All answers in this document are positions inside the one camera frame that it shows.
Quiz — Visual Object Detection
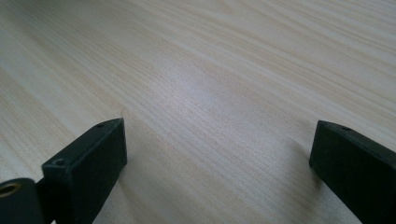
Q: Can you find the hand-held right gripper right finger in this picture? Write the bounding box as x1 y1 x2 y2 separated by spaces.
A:
308 119 396 224

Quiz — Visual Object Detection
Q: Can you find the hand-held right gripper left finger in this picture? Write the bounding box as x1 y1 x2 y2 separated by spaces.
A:
41 117 128 224

